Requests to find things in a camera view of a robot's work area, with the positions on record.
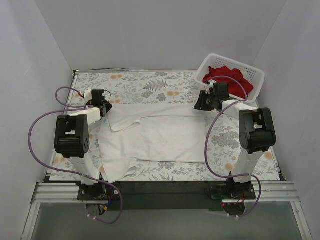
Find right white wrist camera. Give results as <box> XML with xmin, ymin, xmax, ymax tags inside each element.
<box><xmin>206</xmin><ymin>77</ymin><xmax>216</xmax><ymax>94</ymax></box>

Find floral patterned table mat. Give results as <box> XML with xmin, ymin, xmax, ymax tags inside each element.
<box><xmin>49</xmin><ymin>70</ymin><xmax>281</xmax><ymax>182</ymax></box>

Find white t shirt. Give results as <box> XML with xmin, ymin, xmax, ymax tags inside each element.
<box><xmin>97</xmin><ymin>103</ymin><xmax>206</xmax><ymax>183</ymax></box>

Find white plastic laundry basket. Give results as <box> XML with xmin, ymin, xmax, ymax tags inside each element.
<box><xmin>194</xmin><ymin>53</ymin><xmax>265</xmax><ymax>104</ymax></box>

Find red t shirt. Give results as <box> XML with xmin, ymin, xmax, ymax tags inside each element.
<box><xmin>202</xmin><ymin>66</ymin><xmax>254</xmax><ymax>99</ymax></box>

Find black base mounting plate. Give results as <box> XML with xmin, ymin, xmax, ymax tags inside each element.
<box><xmin>76</xmin><ymin>181</ymin><xmax>257</xmax><ymax>211</ymax></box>

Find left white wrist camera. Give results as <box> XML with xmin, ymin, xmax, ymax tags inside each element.
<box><xmin>80</xmin><ymin>88</ymin><xmax>92</xmax><ymax>101</ymax></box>

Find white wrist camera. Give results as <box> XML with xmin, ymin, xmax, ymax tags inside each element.
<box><xmin>80</xmin><ymin>88</ymin><xmax>92</xmax><ymax>101</ymax></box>
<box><xmin>206</xmin><ymin>77</ymin><xmax>216</xmax><ymax>94</ymax></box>

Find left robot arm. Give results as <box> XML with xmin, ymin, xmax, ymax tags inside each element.
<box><xmin>54</xmin><ymin>88</ymin><xmax>113</xmax><ymax>200</ymax></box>

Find aluminium frame rail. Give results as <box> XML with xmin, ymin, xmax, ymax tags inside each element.
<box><xmin>21</xmin><ymin>181</ymin><xmax>312</xmax><ymax>240</ymax></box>

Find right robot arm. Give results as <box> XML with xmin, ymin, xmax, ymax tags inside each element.
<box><xmin>194</xmin><ymin>82</ymin><xmax>276</xmax><ymax>200</ymax></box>

